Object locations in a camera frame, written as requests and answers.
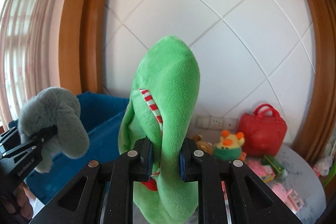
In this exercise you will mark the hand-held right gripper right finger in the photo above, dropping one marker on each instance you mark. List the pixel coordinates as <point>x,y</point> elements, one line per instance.
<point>182,163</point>

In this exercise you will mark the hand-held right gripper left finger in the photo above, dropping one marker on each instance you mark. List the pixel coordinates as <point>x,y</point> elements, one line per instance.
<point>149,161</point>

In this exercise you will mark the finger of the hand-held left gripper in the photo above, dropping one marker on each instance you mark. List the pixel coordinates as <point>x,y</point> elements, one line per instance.
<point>8,136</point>
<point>39,138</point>

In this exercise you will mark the grey fluffy plush toy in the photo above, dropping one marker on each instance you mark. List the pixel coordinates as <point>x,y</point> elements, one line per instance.
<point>57,113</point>

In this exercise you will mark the blue plastic crate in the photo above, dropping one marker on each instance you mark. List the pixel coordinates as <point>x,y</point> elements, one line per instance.
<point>105,119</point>

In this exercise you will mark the large green plush striped trim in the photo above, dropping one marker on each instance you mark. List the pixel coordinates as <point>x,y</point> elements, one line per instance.
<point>170,95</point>

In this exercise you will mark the person's left hand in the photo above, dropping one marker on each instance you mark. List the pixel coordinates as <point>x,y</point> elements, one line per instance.
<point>25,201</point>

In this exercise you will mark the brown teddy bear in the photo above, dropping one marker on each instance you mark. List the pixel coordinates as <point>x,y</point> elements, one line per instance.
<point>204,145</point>

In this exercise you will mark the green frog plush orange horns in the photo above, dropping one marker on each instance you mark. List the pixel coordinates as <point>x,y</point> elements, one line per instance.
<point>227,153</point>

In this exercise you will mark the pink toy box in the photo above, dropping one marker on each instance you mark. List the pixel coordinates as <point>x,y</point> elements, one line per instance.
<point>263,171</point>
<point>287,196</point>

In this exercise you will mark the red carry case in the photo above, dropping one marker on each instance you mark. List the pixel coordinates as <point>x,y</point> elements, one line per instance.
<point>262,132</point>

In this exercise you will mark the green box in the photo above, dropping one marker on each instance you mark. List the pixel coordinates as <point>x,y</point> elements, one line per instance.
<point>274,164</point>

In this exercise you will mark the pink sheer curtain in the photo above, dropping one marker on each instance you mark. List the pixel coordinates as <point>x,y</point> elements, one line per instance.
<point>26,43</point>

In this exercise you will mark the white plastic bag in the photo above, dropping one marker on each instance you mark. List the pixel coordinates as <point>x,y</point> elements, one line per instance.
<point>323,165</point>

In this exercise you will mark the curved wooden wall frame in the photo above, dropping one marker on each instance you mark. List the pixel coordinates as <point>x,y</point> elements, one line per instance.
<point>84,29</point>
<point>323,82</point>

